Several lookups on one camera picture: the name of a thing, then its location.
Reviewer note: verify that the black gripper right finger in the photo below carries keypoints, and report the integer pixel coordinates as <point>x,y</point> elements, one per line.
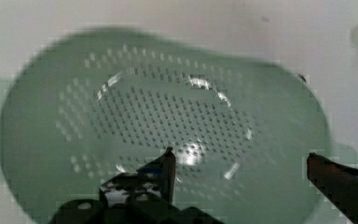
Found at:
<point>337,182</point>

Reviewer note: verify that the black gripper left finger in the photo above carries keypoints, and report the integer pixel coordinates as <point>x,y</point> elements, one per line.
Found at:
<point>156,177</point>

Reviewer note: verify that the green plastic strainer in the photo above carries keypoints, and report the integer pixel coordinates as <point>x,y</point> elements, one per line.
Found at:
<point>103,102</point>

